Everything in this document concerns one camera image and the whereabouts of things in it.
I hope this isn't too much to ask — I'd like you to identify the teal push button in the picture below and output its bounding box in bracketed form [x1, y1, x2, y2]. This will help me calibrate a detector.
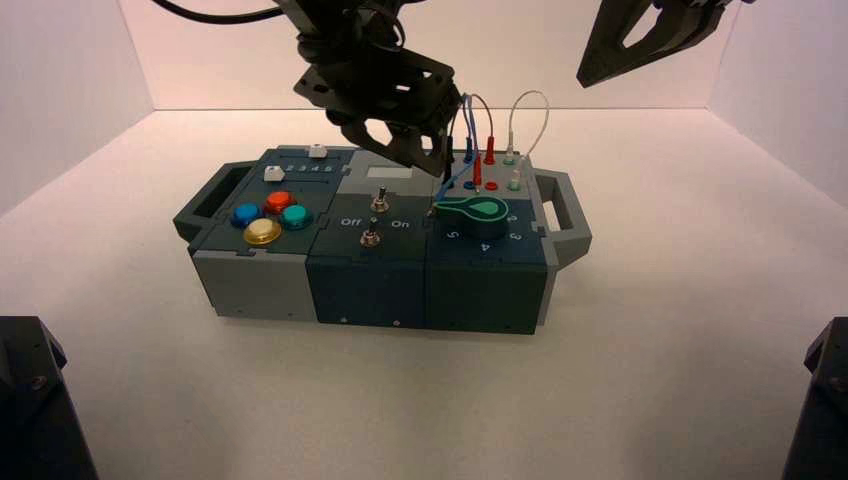
[280, 204, 314, 232]

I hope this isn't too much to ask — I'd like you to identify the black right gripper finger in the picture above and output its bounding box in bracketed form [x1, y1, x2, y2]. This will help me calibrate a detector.
[575, 0, 672, 89]
[652, 0, 738, 54]

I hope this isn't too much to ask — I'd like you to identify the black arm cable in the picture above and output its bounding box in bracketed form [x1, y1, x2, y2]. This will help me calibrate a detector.
[150, 0, 287, 26]

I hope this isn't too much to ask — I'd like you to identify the gray and teal task box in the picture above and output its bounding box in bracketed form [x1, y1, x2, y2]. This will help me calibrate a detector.
[173, 144, 593, 336]

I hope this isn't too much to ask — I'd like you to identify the green rotary knob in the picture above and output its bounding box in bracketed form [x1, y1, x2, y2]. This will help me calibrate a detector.
[434, 195, 511, 242]

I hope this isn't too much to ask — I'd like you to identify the red jumper wire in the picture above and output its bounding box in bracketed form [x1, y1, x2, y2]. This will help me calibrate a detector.
[470, 93, 497, 195]

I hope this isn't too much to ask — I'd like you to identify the black jumper wire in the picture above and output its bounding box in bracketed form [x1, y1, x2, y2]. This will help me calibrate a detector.
[442, 92, 468, 181]

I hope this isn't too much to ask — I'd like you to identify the white jumper wire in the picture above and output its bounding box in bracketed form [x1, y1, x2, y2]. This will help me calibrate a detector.
[506, 89, 550, 193]

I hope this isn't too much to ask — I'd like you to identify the blue jumper wire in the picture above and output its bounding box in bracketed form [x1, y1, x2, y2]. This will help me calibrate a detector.
[427, 93, 478, 218]

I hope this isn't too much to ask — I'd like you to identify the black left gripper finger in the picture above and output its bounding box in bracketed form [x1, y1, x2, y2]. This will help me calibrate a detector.
[343, 117, 444, 178]
[427, 122, 460, 175]

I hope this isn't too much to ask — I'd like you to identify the blue push button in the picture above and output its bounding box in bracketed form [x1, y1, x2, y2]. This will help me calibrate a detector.
[231, 202, 262, 230]

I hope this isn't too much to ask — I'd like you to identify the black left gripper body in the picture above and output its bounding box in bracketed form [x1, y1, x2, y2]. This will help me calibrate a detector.
[294, 44, 460, 135]

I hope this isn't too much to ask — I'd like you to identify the orange push button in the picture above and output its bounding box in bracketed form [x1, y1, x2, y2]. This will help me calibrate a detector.
[263, 191, 297, 216]

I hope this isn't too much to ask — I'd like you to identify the yellow push button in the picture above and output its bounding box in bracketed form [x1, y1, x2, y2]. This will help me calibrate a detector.
[243, 218, 284, 248]

